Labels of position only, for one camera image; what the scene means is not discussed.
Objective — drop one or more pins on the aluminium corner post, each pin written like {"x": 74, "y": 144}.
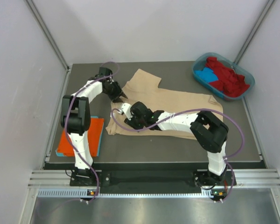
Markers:
{"x": 36, "y": 14}
{"x": 256, "y": 26}

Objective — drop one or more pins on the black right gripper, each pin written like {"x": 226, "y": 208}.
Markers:
{"x": 131, "y": 123}

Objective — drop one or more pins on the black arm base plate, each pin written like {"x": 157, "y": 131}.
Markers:
{"x": 205, "y": 180}

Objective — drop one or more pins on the blue t shirt in basket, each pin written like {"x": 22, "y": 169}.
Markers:
{"x": 206, "y": 75}

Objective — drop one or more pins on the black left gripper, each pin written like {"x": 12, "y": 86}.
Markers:
{"x": 115, "y": 97}

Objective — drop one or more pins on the teal plastic basket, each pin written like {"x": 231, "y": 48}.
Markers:
{"x": 199, "y": 64}

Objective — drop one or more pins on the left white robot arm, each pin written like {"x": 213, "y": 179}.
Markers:
{"x": 76, "y": 116}

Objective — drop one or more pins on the left aluminium corner post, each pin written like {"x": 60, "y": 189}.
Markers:
{"x": 36, "y": 14}

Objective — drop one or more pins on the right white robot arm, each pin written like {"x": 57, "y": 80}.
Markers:
{"x": 207, "y": 128}

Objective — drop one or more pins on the right aluminium corner post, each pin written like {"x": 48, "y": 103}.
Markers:
{"x": 256, "y": 26}

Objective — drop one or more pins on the red t shirt in basket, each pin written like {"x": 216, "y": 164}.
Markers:
{"x": 229, "y": 83}

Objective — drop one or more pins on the beige t shirt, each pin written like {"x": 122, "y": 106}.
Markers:
{"x": 144, "y": 87}

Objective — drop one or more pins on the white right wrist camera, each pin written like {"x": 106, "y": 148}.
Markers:
{"x": 125, "y": 109}

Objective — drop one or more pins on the aluminium frame rail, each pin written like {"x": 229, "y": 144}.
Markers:
{"x": 247, "y": 178}

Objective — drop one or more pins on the light blue folded t shirt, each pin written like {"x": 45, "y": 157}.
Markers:
{"x": 94, "y": 139}

